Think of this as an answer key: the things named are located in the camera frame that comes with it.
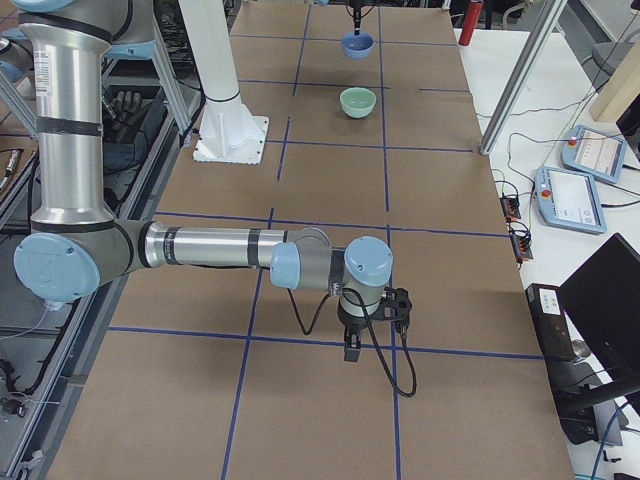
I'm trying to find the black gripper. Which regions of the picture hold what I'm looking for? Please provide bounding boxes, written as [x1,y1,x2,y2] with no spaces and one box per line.
[337,304,367,362]
[349,0,363,36]

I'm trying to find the blue bowl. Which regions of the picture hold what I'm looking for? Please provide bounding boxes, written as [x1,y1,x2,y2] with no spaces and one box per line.
[341,32,375,60]

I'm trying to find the green bowl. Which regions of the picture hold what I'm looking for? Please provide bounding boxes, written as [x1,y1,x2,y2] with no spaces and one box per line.
[339,87,377,119]

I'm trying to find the red fire extinguisher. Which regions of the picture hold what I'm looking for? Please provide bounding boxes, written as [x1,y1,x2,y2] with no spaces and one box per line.
[458,0,484,46]

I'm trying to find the orange black connector board near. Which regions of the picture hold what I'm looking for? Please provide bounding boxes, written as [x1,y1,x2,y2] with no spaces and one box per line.
[507,220,533,267]

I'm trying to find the orange black connector board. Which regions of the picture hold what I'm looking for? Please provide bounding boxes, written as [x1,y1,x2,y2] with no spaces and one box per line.
[507,220,533,267]
[495,180,521,221]

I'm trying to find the black computer box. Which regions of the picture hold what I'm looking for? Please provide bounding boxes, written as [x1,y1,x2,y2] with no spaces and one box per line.
[525,283,576,362]

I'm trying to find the orange black connector board far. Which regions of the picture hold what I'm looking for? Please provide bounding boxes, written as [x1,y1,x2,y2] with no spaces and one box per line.
[495,180,521,221]

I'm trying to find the black monitor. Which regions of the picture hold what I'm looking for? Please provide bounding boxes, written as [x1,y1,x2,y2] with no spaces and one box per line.
[558,233,639,373]

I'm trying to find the teach pendant near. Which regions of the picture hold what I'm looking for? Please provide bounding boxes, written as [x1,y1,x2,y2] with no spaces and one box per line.
[534,166,607,235]

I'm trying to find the teach pendant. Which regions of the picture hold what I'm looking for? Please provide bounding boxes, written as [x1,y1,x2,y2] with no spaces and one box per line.
[534,166,607,235]
[561,125,627,184]

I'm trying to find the teach pendant far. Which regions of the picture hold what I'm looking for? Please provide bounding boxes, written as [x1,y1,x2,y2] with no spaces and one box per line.
[561,125,627,184]

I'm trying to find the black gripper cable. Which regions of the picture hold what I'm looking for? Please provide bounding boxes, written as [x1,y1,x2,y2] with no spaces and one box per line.
[287,287,418,399]

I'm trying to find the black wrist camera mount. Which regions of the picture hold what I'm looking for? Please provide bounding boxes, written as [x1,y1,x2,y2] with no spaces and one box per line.
[370,287,413,339]

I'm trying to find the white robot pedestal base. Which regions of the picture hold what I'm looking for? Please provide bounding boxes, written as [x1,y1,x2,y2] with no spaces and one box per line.
[179,0,269,165]

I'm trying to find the aluminium frame post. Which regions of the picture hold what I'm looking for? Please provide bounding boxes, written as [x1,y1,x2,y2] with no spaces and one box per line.
[479,0,568,155]

